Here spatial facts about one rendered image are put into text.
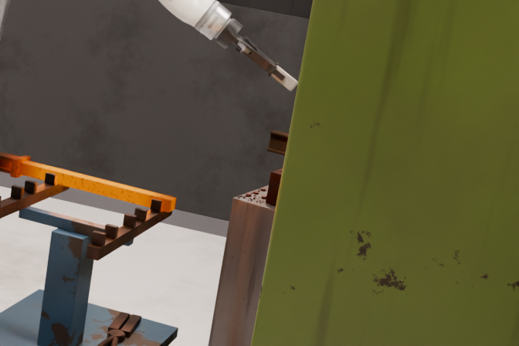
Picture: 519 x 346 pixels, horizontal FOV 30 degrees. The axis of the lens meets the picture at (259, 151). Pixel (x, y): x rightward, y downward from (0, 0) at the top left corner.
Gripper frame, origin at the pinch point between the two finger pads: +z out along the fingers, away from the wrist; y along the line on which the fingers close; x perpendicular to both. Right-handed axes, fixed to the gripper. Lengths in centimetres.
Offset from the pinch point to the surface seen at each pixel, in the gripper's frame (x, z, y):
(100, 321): -50, -5, 77
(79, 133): -106, -40, -214
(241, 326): -37, 19, 67
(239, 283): -31, 13, 66
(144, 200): -24, -13, 81
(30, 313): -56, -16, 79
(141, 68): -61, -36, -209
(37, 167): -34, -32, 75
